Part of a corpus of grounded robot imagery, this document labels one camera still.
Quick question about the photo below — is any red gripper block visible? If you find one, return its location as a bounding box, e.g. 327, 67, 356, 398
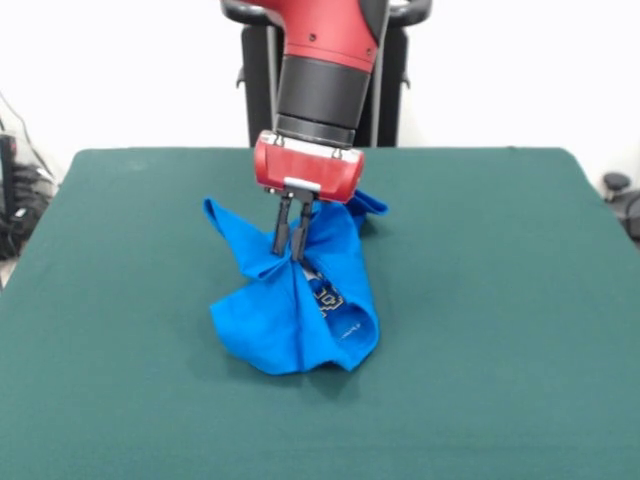
252, 138, 366, 262

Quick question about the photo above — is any blue printed shirt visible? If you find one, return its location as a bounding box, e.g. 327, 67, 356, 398
202, 188, 390, 375

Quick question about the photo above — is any dark green table cloth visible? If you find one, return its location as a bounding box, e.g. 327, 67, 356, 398
0, 146, 640, 480

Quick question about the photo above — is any black upright stand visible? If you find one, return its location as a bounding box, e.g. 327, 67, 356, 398
0, 133, 19, 224

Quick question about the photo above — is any grey chair base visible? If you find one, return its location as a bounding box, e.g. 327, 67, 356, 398
601, 171, 640, 246

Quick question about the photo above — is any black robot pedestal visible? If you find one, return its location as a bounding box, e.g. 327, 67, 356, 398
219, 0, 434, 149

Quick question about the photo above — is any black cable bundle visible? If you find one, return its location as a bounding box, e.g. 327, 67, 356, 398
0, 164, 57, 261

